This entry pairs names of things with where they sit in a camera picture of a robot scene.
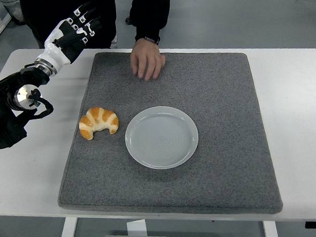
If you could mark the person's hand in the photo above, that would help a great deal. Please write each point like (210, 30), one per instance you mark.
(146, 57)

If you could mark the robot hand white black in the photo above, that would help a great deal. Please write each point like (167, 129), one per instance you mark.
(54, 53)

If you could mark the croissant bread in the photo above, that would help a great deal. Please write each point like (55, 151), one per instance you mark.
(101, 118)

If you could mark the person's forearm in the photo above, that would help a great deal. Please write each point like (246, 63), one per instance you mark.
(152, 19)

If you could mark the pale grey round plate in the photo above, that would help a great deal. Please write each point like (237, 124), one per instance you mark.
(162, 139)

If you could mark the dark wristwatch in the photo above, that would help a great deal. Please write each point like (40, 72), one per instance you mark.
(153, 40)

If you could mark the metal floor socket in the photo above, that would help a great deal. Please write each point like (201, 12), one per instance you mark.
(114, 42)

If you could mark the grey waste bin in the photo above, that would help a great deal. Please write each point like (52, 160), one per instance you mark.
(13, 12)

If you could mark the person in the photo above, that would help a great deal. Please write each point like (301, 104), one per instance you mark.
(105, 9)

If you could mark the grey felt mat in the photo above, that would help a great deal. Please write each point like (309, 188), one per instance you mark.
(199, 94)

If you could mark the white table leg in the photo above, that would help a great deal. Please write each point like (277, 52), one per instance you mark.
(270, 231)
(67, 235)

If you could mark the white table centre bracket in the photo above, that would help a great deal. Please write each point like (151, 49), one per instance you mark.
(136, 228)

